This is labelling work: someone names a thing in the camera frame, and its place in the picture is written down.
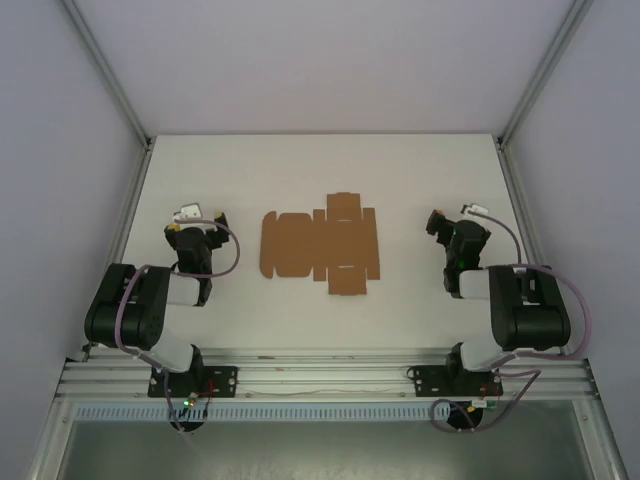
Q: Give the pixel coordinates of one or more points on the brown cardboard paper box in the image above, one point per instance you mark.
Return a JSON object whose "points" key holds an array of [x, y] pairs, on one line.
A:
{"points": [[295, 245]]}

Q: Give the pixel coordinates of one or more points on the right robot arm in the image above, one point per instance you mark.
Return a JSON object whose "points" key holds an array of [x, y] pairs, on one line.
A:
{"points": [[530, 320]]}

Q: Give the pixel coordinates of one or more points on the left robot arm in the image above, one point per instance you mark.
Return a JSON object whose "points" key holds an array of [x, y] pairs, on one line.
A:
{"points": [[140, 310]]}

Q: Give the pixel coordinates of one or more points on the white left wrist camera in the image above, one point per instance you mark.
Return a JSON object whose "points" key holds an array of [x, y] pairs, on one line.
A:
{"points": [[187, 211]]}

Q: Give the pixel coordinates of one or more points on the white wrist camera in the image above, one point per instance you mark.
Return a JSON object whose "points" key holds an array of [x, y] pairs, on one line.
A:
{"points": [[472, 209], [187, 211]]}

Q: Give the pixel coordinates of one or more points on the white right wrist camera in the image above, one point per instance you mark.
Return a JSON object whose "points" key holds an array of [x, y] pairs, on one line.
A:
{"points": [[472, 209]]}

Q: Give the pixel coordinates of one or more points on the aluminium table side rail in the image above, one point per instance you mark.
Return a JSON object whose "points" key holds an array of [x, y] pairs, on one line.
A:
{"points": [[125, 215], [515, 200]]}

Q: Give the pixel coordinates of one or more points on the aluminium frame post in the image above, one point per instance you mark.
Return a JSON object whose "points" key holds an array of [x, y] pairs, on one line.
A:
{"points": [[542, 75], [107, 72]]}

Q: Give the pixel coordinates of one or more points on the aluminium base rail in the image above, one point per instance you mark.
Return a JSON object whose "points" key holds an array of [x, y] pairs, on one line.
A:
{"points": [[325, 375]]}

